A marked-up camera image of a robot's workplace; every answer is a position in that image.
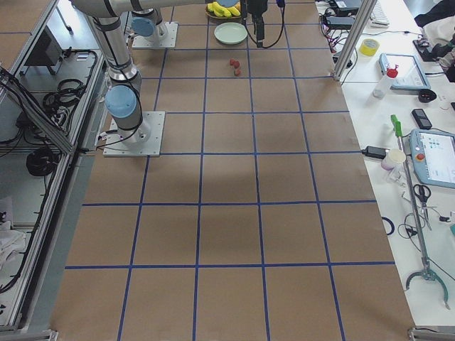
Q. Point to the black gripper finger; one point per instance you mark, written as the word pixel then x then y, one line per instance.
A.
pixel 255 23
pixel 260 33

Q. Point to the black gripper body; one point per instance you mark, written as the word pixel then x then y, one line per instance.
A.
pixel 257 8

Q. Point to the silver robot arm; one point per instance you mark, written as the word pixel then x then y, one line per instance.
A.
pixel 123 100
pixel 145 25

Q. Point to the pale green plate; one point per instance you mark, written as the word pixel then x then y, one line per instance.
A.
pixel 230 33

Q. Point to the yellow banana bunch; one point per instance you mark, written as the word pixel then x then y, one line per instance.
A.
pixel 227 11

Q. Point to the woven wicker basket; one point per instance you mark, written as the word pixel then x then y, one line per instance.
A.
pixel 212 15

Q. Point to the yellow tape roll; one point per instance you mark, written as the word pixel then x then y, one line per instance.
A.
pixel 369 47

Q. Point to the clear bottle red cap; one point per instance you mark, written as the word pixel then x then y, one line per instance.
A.
pixel 386 82

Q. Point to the blue teach pendant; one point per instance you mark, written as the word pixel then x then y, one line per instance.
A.
pixel 433 157
pixel 410 73

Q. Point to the black power adapter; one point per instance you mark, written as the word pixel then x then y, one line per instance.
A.
pixel 374 152

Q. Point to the black phone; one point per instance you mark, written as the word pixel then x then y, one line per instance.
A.
pixel 421 119

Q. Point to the white paper cup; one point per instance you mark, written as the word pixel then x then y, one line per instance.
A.
pixel 393 158

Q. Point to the long reach grabber tool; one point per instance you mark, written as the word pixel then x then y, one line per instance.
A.
pixel 426 273

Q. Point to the black handled scissors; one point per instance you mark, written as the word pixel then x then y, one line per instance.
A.
pixel 423 193

